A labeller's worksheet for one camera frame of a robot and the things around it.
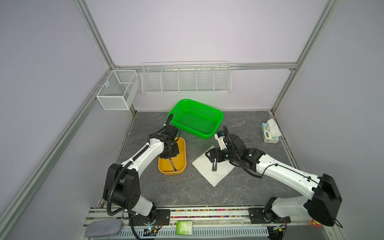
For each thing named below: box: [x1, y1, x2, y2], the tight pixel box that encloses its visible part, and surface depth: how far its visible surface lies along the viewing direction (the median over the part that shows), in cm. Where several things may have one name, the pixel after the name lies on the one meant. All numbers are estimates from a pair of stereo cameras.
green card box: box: [176, 220, 193, 235], surface depth 71 cm
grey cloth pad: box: [84, 219, 124, 238], surface depth 70 cm
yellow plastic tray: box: [158, 137, 187, 176], surface depth 93 cm
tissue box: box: [260, 118, 282, 144], surface depth 102 cm
